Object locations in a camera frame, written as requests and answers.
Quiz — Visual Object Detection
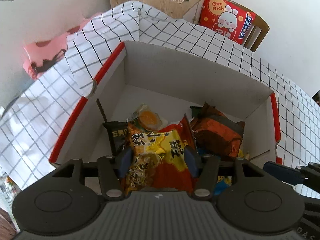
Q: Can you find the red rabbit cushion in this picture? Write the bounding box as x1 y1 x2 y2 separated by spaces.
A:
199 0 256 45

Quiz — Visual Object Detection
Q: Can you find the pink cloth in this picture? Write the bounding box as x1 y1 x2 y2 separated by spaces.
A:
23 18 91 81

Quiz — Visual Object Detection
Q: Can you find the dark red snack packet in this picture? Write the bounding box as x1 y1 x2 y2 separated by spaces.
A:
190 103 245 158

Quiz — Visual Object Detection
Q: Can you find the wooden side cabinet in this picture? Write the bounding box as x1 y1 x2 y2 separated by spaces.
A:
110 0 204 23

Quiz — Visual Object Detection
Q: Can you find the blue snack packet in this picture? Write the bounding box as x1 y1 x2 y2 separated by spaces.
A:
213 176 232 196

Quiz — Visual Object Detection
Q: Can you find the red and white cardboard box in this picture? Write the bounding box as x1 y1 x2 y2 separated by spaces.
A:
49 41 280 167

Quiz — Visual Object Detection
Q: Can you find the black sesame snack packet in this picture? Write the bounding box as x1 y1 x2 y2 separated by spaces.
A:
103 121 127 156

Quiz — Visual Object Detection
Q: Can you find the green snack packet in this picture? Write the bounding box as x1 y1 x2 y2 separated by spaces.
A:
190 106 207 118

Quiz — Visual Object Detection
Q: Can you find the red yellow chip bag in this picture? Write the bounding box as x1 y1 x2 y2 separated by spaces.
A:
123 116 195 194

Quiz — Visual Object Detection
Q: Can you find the egg picture snack packet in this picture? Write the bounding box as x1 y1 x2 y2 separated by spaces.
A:
131 104 168 131

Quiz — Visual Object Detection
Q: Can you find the wooden chair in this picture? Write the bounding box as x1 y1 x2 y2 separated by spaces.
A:
232 0 271 53

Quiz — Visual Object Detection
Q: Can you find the checkered white tablecloth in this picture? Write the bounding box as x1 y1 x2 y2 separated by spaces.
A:
1 1 319 189

